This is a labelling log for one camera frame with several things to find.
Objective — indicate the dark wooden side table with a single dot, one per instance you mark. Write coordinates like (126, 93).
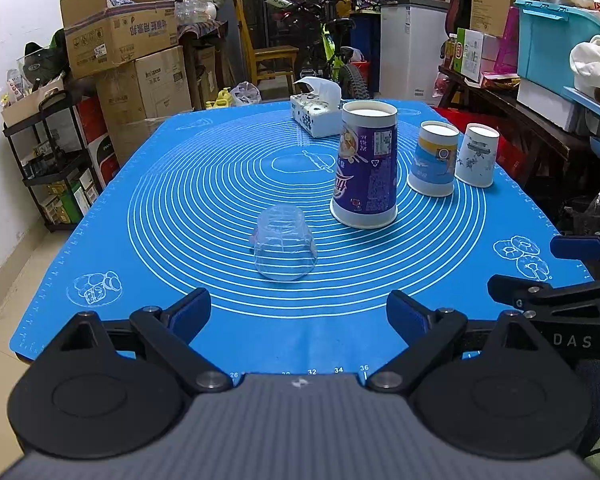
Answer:
(525, 120)

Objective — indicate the teal plastic storage bin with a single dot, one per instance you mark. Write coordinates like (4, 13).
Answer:
(555, 45)

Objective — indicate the dark helmet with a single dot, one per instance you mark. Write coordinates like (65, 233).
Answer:
(40, 60)

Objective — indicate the blue and white paper cup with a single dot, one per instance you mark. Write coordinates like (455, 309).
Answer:
(434, 157)

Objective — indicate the pink translucent bag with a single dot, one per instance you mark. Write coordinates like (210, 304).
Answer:
(507, 45)

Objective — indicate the white and green carton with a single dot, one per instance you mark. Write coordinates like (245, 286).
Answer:
(472, 55)

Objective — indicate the yellow plastic toy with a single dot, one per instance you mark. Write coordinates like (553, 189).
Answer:
(220, 99)

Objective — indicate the white flat box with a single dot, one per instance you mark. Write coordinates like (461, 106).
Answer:
(547, 105)

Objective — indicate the large plain cardboard box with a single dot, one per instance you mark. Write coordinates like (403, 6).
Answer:
(147, 95)

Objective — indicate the white tissue box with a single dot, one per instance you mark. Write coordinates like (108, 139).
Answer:
(316, 112)

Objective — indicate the clear plastic cup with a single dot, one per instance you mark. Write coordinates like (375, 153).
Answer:
(285, 245)

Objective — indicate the clear plastic bag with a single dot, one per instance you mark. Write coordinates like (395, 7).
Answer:
(246, 93)

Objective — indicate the cream cloth bundle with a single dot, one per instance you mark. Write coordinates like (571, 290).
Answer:
(597, 67)

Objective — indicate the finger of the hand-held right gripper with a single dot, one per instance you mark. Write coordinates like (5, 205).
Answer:
(577, 248)
(525, 291)

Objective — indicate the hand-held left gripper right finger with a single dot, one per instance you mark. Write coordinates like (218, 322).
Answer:
(405, 316)

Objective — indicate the white paper cup grey print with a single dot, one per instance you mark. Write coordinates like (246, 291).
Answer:
(477, 155)

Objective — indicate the open cardboard box red print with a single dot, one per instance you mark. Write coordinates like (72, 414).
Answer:
(120, 27)

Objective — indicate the black and green bicycle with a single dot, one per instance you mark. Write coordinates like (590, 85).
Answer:
(337, 55)

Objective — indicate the blue silicone baking mat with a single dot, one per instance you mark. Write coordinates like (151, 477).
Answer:
(180, 185)

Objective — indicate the small cardboard box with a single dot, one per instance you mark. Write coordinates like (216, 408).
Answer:
(30, 102)

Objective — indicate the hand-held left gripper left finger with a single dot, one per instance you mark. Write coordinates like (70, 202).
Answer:
(192, 312)

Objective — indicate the tall purple paper cup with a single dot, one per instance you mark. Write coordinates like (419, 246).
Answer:
(365, 165)

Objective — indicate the bag of plastic bottles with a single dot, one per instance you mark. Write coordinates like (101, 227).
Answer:
(195, 10)

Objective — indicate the red and white appliance box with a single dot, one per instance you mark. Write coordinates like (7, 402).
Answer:
(96, 135)

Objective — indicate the wooden chair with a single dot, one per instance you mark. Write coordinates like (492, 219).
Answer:
(265, 55)

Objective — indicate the black utility cart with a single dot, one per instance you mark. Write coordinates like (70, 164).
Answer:
(55, 160)

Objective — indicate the white chest freezer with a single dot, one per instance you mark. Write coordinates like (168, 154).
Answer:
(412, 50)

